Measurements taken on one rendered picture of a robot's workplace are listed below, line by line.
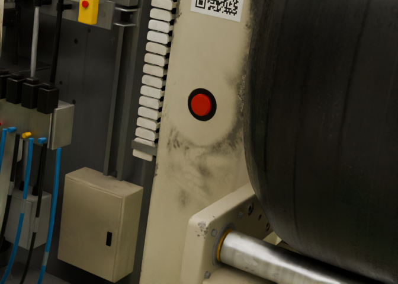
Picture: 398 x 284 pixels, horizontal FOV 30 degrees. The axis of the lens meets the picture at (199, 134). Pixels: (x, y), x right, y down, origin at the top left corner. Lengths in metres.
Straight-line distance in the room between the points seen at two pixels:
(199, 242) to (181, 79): 0.23
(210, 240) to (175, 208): 0.14
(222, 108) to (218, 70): 0.05
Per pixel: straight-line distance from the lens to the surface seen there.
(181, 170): 1.06
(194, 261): 0.95
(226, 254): 0.97
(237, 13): 0.98
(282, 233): 0.88
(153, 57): 1.06
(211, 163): 1.03
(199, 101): 1.01
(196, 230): 0.93
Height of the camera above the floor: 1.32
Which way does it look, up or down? 17 degrees down
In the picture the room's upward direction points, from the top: 9 degrees clockwise
